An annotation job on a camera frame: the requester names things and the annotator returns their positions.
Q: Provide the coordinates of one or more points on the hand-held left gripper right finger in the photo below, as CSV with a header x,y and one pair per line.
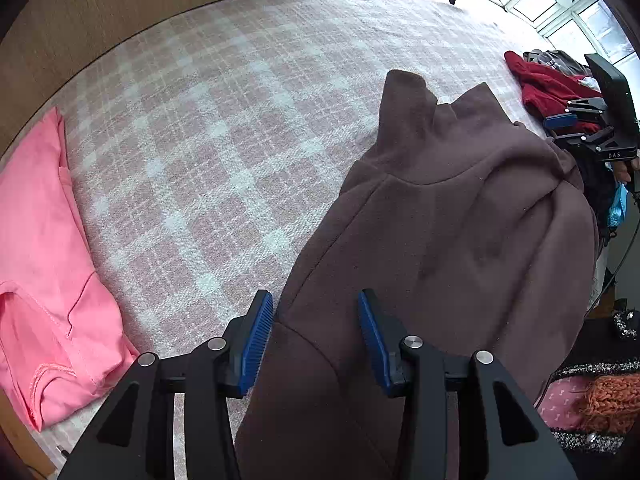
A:
x,y
372,340

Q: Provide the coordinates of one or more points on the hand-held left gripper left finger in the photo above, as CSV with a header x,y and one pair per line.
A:
x,y
255,340

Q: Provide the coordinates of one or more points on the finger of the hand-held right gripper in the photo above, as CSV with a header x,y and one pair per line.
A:
x,y
560,121
580,141

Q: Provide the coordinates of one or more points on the brown fleece pants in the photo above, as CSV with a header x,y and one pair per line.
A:
x,y
450,235

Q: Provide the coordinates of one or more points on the person's right hand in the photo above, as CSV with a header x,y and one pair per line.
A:
x,y
624,171

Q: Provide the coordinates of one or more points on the red garment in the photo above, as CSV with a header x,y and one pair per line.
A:
x,y
542,85

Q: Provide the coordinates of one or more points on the dark navy garment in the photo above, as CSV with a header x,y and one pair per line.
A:
x,y
595,190

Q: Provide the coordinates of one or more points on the grey garment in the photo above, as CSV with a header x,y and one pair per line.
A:
x,y
560,60

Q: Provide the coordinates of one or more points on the blue cloth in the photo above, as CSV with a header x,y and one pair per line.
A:
x,y
618,207

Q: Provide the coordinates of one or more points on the window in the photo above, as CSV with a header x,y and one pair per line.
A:
x,y
565,0

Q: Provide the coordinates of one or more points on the pink patterned cloth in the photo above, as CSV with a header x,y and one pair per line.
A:
x,y
562,400

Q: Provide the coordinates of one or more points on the black tweed jacket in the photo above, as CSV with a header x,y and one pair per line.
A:
x,y
600,340

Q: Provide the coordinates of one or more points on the pink plaid blanket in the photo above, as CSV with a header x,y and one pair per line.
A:
x,y
200,135

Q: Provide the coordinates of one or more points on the pink shirt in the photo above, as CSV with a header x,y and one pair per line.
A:
x,y
40,260

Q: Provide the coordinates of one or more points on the orange knit scarf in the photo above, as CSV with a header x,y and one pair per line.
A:
x,y
612,402

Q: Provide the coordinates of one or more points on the pine wood panel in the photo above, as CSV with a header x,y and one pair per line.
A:
x,y
20,440

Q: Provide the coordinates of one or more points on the wooden headboard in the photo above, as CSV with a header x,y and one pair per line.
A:
x,y
125,0

